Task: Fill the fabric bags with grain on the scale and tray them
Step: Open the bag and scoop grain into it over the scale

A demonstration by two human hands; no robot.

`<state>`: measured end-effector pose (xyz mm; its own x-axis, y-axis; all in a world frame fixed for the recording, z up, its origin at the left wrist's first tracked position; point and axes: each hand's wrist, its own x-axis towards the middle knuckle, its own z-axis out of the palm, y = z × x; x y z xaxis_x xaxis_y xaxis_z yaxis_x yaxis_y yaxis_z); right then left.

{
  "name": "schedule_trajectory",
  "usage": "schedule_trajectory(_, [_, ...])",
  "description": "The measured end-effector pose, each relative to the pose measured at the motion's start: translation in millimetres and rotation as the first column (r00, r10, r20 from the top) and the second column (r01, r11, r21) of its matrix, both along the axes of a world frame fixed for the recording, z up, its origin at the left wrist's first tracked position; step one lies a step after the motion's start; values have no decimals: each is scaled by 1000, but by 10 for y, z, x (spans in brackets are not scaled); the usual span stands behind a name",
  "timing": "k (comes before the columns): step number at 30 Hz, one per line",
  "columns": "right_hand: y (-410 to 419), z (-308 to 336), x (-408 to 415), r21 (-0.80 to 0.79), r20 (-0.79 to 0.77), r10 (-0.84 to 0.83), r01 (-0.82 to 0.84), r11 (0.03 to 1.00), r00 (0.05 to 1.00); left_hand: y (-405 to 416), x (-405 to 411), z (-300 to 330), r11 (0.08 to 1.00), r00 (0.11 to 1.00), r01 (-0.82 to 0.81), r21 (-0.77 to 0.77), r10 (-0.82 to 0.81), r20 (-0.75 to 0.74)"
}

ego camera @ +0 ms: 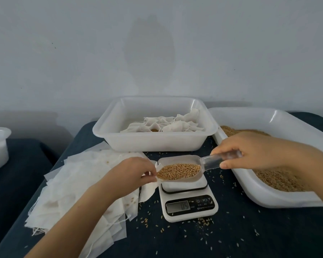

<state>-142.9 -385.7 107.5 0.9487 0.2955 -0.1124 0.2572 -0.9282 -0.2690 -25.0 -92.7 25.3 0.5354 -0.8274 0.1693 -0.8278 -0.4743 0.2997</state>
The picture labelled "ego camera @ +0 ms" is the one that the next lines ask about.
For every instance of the dark blue tablecloth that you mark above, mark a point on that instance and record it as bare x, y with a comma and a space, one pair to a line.
16, 190
247, 233

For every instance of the white tray of grain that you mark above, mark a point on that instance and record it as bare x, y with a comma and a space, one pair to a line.
247, 185

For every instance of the person's left forearm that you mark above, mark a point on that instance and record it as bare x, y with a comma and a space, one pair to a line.
64, 228

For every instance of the clear plastic scoop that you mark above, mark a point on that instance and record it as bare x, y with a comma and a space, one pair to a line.
196, 161

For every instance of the person's left hand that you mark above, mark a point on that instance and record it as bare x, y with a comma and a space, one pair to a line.
126, 175

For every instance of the white mesh bag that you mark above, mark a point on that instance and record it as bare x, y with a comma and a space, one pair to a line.
147, 190

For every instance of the pile of white bags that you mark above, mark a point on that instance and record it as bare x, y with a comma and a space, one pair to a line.
81, 185

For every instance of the white digital kitchen scale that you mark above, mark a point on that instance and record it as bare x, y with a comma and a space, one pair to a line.
188, 204

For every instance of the person's right hand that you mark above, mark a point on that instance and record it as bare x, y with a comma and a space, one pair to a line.
261, 150

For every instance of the brown grain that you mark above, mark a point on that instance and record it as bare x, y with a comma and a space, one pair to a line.
280, 180

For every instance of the white plastic tub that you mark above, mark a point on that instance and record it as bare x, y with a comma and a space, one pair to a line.
134, 139

